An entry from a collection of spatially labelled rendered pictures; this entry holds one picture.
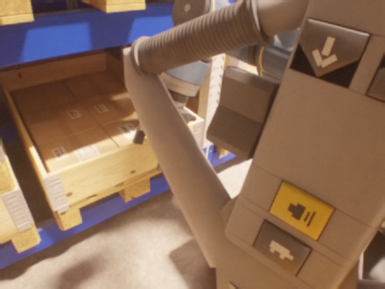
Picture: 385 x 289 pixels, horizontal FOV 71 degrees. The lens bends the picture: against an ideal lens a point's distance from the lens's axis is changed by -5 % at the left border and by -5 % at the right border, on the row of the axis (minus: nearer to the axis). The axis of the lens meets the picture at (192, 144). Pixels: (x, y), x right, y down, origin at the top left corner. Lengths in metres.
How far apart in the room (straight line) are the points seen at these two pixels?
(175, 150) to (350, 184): 0.15
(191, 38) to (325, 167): 0.14
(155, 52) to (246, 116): 0.10
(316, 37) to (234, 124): 0.08
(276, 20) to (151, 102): 0.13
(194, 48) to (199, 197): 0.13
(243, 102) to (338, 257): 0.12
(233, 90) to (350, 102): 0.08
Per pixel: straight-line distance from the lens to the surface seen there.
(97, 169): 1.28
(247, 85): 0.20
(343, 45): 0.18
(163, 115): 0.27
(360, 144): 0.18
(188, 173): 0.26
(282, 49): 0.67
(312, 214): 0.20
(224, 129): 0.22
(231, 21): 0.22
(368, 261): 1.48
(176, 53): 0.25
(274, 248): 0.22
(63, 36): 1.07
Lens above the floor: 1.39
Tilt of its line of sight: 36 degrees down
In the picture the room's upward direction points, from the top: 5 degrees clockwise
